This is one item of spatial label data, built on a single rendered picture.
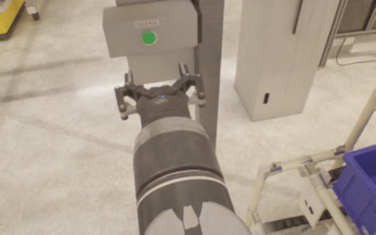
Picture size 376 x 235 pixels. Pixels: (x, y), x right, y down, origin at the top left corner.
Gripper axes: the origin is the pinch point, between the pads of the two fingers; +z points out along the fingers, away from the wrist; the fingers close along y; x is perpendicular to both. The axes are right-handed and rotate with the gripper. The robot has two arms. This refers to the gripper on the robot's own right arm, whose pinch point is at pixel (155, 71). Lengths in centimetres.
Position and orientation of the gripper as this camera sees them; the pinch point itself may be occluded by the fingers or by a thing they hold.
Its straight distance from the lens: 52.4
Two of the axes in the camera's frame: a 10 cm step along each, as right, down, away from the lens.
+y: -9.8, 1.6, -1.2
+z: -2.0, -6.8, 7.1
